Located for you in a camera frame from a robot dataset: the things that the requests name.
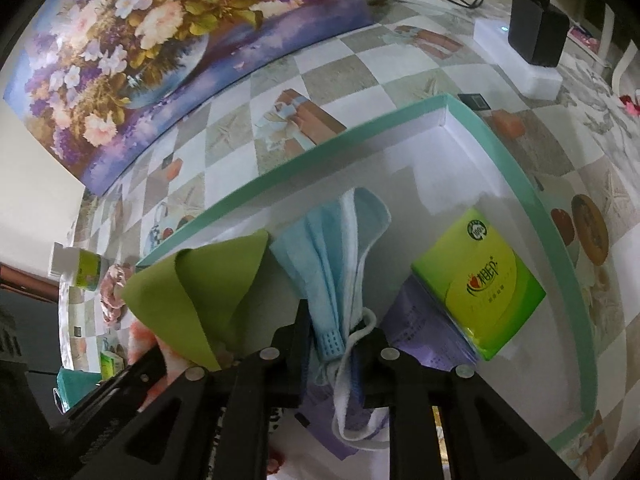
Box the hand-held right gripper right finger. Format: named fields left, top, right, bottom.
left=360, top=321, right=566, bottom=480

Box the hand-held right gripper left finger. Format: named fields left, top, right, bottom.
left=67, top=300, right=313, bottom=480

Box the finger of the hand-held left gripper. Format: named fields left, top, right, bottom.
left=57, top=347, right=168, bottom=441

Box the purple snack packet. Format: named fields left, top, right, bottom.
left=295, top=275, right=481, bottom=461

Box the blue face mask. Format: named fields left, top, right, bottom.
left=270, top=187, right=393, bottom=456

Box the green cloth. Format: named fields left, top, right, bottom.
left=122, top=230, right=271, bottom=372

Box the green tissue pack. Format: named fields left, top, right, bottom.
left=411, top=207, right=547, bottom=361
left=100, top=350, right=124, bottom=380

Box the white box with teal rim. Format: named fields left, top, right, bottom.
left=135, top=92, right=603, bottom=453

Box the teal cloth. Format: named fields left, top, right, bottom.
left=55, top=366, right=107, bottom=407

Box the pink and white fuzzy sock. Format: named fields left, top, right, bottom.
left=127, top=320, right=236, bottom=372

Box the pink scrunchie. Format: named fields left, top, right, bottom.
left=100, top=263, right=136, bottom=328

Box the dark wooden furniture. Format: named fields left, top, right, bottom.
left=0, top=260, right=63, bottom=376

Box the white bottle with green label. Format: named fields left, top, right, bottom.
left=48, top=242, right=103, bottom=291

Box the checkered printed tablecloth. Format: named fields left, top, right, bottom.
left=57, top=0, right=640, bottom=480

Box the flower painting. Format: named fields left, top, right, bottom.
left=2, top=0, right=376, bottom=196

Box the white power strip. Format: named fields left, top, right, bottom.
left=472, top=17, right=563, bottom=101

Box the black power adapter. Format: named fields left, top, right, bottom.
left=507, top=0, right=571, bottom=67

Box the pink packet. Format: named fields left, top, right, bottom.
left=570, top=25, right=599, bottom=54

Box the white chair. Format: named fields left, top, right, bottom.
left=597, top=0, right=640, bottom=92

